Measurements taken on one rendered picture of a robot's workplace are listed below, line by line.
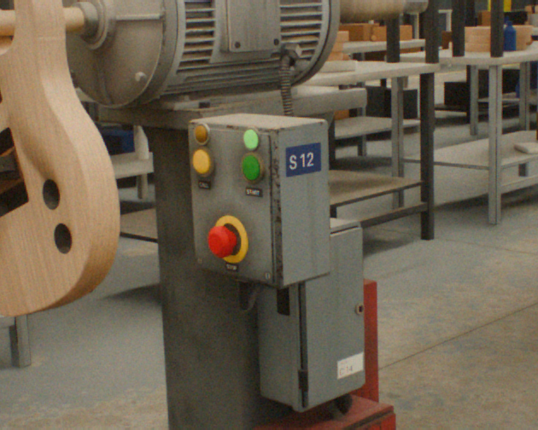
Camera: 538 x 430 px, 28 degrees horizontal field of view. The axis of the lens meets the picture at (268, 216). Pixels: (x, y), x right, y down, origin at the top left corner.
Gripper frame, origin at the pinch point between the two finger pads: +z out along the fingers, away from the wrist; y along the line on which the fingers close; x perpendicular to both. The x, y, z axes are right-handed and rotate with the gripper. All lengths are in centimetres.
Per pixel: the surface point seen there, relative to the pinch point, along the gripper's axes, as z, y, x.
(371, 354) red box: 64, -6, -39
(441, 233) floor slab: 386, -232, -19
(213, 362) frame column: 34.6, -11.4, -32.2
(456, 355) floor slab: 230, -122, -63
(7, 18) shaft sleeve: 3.3, 6.6, 18.7
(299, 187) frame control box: 21.4, 30.2, -13.1
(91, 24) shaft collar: 15.9, 6.8, 17.3
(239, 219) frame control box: 17.2, 22.8, -14.7
